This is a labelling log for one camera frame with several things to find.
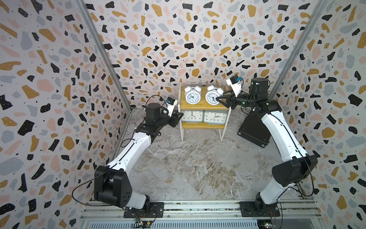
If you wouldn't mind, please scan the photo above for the grey rectangular alarm clock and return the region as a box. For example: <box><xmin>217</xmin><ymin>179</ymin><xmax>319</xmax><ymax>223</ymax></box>
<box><xmin>203</xmin><ymin>110</ymin><xmax>228</xmax><ymax>125</ymax></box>
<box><xmin>181</xmin><ymin>110</ymin><xmax>204</xmax><ymax>123</ymax></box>

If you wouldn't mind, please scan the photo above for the wooden two-tier shelf white frame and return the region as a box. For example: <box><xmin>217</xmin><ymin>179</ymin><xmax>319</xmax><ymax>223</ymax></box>
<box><xmin>178</xmin><ymin>83</ymin><xmax>231</xmax><ymax>140</ymax></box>

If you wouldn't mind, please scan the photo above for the white twin-bell alarm clock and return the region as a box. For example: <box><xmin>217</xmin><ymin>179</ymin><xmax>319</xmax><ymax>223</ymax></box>
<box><xmin>185</xmin><ymin>83</ymin><xmax>202</xmax><ymax>105</ymax></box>
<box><xmin>205</xmin><ymin>85</ymin><xmax>224</xmax><ymax>106</ymax></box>

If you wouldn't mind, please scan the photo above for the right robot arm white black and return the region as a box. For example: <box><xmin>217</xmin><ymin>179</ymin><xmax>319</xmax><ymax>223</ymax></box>
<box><xmin>216</xmin><ymin>75</ymin><xmax>318</xmax><ymax>205</ymax></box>

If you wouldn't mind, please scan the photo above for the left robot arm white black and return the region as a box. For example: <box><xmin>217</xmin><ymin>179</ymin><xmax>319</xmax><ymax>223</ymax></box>
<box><xmin>94</xmin><ymin>97</ymin><xmax>183</xmax><ymax>211</ymax></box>

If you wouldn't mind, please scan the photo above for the black flat case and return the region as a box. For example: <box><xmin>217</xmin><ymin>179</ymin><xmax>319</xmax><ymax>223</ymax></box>
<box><xmin>237</xmin><ymin>111</ymin><xmax>271</xmax><ymax>148</ymax></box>

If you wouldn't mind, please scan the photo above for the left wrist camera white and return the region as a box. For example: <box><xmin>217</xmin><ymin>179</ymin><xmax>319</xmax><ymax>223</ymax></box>
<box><xmin>166</xmin><ymin>96</ymin><xmax>178</xmax><ymax>117</ymax></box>

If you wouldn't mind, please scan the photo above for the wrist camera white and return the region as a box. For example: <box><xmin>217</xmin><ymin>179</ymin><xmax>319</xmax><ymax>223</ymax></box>
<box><xmin>226</xmin><ymin>74</ymin><xmax>244</xmax><ymax>97</ymax></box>
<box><xmin>166</xmin><ymin>96</ymin><xmax>178</xmax><ymax>117</ymax></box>

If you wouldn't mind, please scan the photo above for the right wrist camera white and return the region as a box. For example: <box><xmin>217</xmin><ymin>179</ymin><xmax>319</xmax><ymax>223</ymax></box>
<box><xmin>226</xmin><ymin>74</ymin><xmax>244</xmax><ymax>97</ymax></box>

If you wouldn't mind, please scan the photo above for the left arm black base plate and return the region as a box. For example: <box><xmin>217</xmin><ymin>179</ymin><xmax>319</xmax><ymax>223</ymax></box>
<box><xmin>124</xmin><ymin>202</ymin><xmax>165</xmax><ymax>219</ymax></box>

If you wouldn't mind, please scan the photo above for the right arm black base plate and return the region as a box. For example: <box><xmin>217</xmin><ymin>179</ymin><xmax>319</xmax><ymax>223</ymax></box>
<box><xmin>239</xmin><ymin>200</ymin><xmax>280</xmax><ymax>217</ymax></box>

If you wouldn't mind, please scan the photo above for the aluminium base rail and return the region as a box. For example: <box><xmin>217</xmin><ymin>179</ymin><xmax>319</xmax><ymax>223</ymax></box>
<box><xmin>79</xmin><ymin>199</ymin><xmax>326</xmax><ymax>229</ymax></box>

